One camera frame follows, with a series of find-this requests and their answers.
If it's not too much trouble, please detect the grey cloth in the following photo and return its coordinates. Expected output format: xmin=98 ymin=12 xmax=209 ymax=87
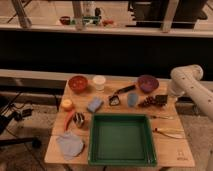
xmin=56 ymin=132 xmax=84 ymax=160

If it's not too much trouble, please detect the white cup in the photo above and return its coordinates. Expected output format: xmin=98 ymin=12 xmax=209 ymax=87
xmin=92 ymin=75 xmax=106 ymax=90

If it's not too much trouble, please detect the purple bowl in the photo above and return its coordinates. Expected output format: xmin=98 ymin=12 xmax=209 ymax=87
xmin=137 ymin=75 xmax=159 ymax=93

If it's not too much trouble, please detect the blue cup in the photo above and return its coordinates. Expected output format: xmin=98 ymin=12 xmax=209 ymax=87
xmin=127 ymin=92 xmax=139 ymax=107

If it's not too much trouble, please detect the bunch of dark grapes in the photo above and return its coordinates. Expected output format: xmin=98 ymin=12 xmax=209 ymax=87
xmin=138 ymin=96 xmax=156 ymax=107

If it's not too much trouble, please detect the green plastic tray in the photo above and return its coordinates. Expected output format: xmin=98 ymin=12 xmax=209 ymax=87
xmin=88 ymin=114 xmax=157 ymax=167

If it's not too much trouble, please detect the wooden handled knife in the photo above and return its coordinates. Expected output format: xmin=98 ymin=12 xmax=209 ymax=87
xmin=154 ymin=128 xmax=184 ymax=139

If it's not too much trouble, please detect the striped metal ball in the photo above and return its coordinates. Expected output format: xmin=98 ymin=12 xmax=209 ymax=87
xmin=73 ymin=113 xmax=85 ymax=128

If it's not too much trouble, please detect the red bowl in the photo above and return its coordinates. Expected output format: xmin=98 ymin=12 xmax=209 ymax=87
xmin=68 ymin=75 xmax=88 ymax=93

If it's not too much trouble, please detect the black eraser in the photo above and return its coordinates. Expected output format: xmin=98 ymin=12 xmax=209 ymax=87
xmin=155 ymin=95 xmax=168 ymax=105

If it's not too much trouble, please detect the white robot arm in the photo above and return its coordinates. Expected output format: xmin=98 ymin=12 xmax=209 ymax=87
xmin=167 ymin=65 xmax=213 ymax=122

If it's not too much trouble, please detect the yellow round fruit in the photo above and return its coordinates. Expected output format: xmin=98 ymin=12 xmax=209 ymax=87
xmin=61 ymin=99 xmax=73 ymax=111

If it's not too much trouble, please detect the red chili pepper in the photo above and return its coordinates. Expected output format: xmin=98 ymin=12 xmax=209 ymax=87
xmin=64 ymin=110 xmax=76 ymax=131

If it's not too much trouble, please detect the wooden table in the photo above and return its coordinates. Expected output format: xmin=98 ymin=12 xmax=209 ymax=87
xmin=45 ymin=78 xmax=195 ymax=168

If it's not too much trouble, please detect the black office chair base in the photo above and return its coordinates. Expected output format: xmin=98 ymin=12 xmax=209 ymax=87
xmin=0 ymin=93 xmax=43 ymax=150

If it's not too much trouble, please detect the blue sponge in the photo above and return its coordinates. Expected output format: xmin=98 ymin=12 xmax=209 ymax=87
xmin=87 ymin=97 xmax=103 ymax=113

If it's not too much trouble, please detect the small metal fork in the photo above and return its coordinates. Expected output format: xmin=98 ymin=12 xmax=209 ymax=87
xmin=149 ymin=115 xmax=174 ymax=120

